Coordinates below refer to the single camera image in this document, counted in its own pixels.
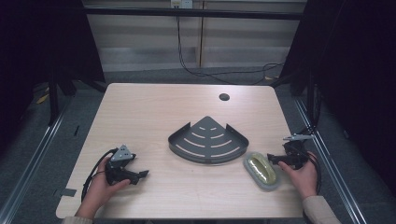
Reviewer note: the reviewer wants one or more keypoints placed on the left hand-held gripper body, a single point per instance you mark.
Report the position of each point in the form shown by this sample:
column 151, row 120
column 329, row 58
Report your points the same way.
column 120, row 161

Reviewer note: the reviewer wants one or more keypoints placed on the person's left hand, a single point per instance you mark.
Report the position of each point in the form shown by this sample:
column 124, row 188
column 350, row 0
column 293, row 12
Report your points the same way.
column 98, row 191

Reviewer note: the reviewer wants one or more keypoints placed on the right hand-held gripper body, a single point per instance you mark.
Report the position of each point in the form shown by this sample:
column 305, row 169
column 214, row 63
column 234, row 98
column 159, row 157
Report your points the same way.
column 295, row 154

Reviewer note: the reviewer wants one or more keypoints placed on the person's right hand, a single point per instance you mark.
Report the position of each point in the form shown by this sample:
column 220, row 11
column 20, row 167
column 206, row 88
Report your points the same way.
column 303, row 180

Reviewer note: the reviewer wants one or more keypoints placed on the black metal stand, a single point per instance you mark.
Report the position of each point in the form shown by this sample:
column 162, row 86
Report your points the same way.
column 53, row 99

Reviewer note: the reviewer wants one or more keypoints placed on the oval grey yellow soap dish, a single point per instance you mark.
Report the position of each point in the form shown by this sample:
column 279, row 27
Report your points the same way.
column 261, row 170

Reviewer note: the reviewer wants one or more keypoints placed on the grey tape piece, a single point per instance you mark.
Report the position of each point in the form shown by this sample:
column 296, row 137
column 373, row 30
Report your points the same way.
column 68, row 192

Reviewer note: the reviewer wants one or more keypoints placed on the white wall power outlet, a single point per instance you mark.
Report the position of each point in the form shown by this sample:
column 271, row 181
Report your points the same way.
column 181, row 3

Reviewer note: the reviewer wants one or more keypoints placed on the black floor tape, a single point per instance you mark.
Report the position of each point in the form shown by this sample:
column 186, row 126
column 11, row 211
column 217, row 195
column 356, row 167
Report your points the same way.
column 76, row 130

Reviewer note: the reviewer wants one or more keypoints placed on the black table grommet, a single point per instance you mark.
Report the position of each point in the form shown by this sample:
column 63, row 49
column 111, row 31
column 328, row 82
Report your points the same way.
column 224, row 96

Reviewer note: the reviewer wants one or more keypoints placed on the yellow floor tape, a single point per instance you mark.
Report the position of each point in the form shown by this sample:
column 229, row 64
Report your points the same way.
column 42, row 99

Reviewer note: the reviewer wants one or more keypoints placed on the black horizontal frame bar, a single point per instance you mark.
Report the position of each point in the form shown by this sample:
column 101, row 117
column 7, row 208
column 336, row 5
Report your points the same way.
column 186, row 12

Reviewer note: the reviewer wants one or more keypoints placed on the dark grey metal corner shelf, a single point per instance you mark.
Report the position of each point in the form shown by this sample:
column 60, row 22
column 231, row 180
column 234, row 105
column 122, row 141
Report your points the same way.
column 208, row 144

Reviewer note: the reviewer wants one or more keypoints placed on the silver floor rail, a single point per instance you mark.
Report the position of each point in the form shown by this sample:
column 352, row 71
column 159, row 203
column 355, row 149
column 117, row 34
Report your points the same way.
column 333, row 174
column 28, row 174

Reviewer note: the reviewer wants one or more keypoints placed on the black curtain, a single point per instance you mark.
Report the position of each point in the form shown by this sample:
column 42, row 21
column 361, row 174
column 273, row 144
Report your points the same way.
column 37, row 46
column 358, row 77

